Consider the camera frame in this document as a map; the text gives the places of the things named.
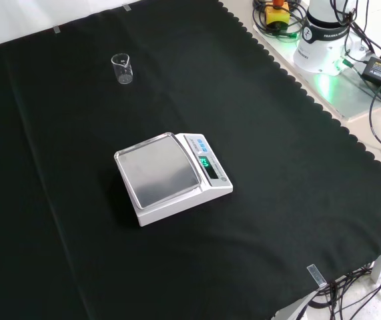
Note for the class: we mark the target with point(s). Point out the small clear glass beaker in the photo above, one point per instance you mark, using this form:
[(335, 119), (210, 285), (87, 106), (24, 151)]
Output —
[(123, 71)]

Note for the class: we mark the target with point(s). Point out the white electronic balance steel pan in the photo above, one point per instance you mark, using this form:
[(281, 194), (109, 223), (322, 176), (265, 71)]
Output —
[(163, 173)]

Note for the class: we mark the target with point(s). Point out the black bench cloth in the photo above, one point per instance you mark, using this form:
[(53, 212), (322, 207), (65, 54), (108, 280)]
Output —
[(76, 166)]

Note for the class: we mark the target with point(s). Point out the clear tape strip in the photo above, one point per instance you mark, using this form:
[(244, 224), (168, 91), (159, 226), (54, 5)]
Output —
[(57, 30), (317, 276), (127, 7)]

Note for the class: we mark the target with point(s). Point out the yellow stop button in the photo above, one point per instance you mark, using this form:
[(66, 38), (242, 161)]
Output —
[(277, 15)]

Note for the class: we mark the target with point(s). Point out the grey metal base plate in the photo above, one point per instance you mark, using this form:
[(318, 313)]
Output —
[(350, 100)]

